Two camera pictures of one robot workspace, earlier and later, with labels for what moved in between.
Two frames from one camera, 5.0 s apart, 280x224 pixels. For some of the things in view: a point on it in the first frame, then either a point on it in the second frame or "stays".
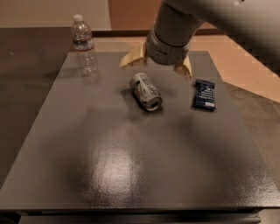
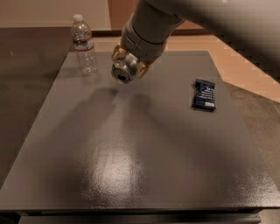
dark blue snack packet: [205, 94] stays
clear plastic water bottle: [83, 43] stays
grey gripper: [166, 52] → [139, 44]
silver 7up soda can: [146, 91] → [123, 70]
